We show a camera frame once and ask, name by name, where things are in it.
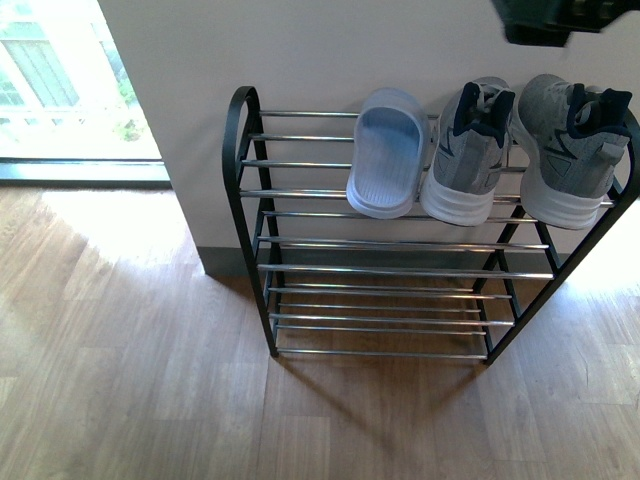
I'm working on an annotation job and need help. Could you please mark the grey sneaker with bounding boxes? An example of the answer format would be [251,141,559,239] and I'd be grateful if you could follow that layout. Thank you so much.
[419,77,515,226]
[513,74,632,230]

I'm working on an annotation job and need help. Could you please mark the black metal shoe rack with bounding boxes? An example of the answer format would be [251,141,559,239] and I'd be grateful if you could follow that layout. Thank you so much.
[222,86,639,364]

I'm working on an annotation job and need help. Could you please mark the light blue slipper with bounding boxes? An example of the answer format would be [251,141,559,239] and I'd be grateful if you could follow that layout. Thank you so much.
[346,87,431,220]

